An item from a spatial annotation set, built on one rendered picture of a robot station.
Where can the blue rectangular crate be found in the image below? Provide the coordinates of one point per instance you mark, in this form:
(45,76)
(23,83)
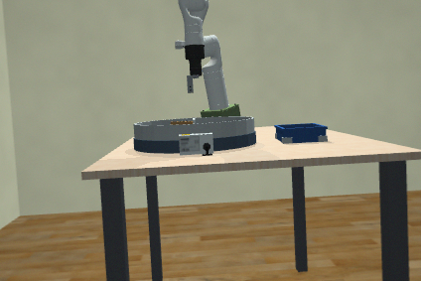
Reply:
(301,133)

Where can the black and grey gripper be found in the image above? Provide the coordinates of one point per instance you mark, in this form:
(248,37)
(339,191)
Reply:
(194,52)

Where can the grey round turning table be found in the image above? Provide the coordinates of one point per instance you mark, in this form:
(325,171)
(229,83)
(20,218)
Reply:
(205,135)

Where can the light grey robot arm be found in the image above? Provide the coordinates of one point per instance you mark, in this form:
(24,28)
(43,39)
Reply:
(212,71)

